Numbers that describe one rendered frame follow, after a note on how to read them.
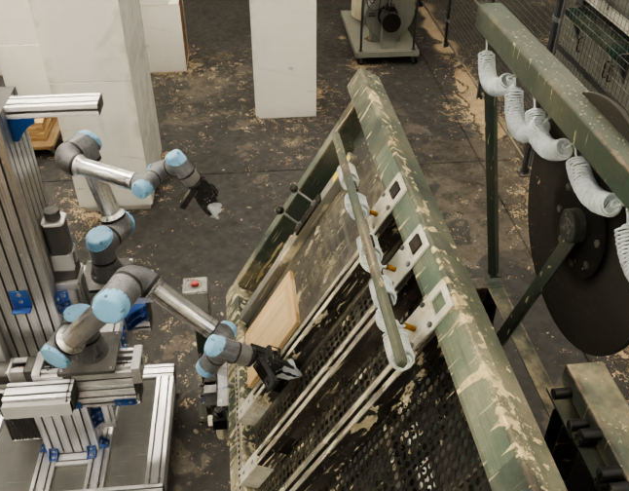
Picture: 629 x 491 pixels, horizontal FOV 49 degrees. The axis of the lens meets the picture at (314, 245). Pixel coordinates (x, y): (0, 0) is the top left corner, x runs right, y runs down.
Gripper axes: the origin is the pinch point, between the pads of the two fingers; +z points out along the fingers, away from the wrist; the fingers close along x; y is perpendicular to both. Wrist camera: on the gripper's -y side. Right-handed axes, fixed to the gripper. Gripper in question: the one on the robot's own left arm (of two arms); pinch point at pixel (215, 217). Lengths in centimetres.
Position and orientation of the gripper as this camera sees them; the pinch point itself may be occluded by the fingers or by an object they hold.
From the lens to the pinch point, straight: 304.6
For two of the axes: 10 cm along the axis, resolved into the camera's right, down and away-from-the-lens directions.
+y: 8.8, -4.1, -2.4
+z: 4.7, 6.8, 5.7
